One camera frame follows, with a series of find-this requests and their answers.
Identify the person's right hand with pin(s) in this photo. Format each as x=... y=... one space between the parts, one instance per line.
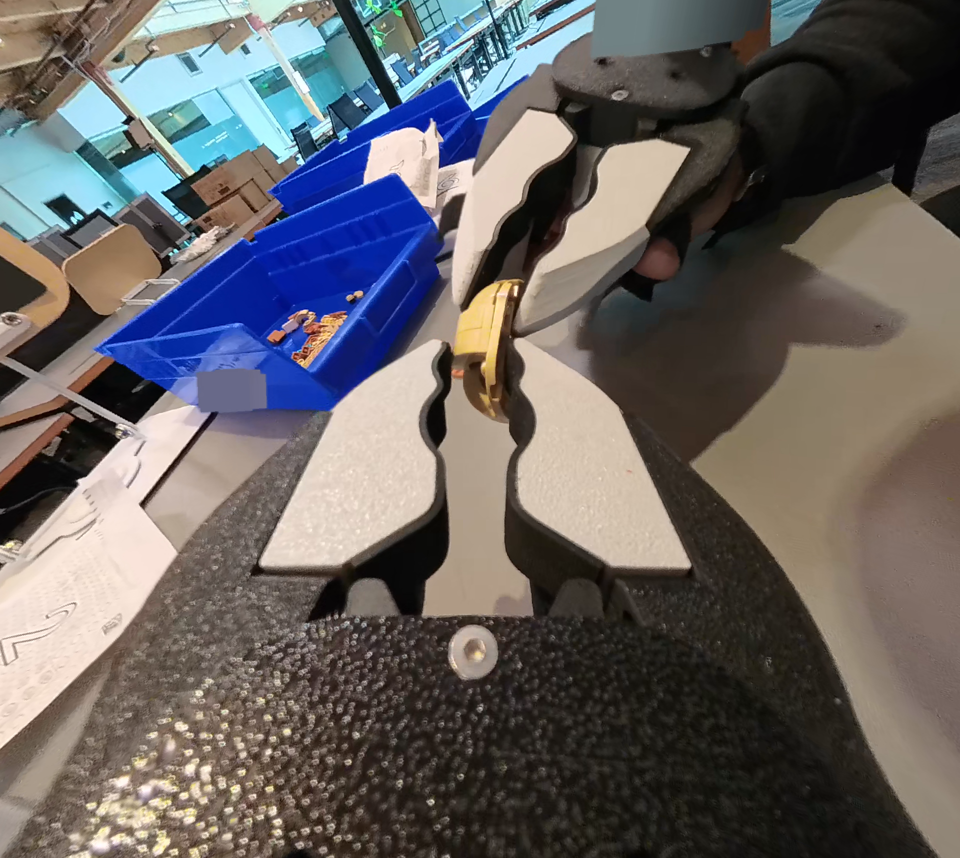
x=660 y=261

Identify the blue plastic bin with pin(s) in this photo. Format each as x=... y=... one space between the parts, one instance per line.
x=150 y=355
x=322 y=175
x=487 y=115

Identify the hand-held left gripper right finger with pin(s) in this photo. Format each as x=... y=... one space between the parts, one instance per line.
x=600 y=490

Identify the light wooden chair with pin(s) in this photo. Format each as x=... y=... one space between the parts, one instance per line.
x=112 y=269

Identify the tan curved brick assembly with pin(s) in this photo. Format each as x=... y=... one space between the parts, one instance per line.
x=484 y=340

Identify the pile of tan brown bricks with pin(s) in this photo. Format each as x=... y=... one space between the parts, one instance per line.
x=315 y=333

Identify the stack of cardboard boxes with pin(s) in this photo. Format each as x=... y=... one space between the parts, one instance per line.
x=232 y=194

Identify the grey desk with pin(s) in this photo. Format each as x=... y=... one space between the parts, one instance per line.
x=825 y=498

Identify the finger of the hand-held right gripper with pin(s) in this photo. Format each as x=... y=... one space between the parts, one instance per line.
x=510 y=175
x=630 y=197

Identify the black board with wooden rim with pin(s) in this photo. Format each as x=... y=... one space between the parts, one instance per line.
x=19 y=288

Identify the black equipment case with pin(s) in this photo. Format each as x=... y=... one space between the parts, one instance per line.
x=150 y=224

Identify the white printed paper bag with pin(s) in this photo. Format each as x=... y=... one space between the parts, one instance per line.
x=75 y=573

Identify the person's right forearm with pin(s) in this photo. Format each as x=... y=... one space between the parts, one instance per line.
x=847 y=47

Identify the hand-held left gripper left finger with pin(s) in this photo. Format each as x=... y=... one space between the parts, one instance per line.
x=352 y=483

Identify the white crumpled bag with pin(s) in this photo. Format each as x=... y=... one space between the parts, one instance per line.
x=401 y=160

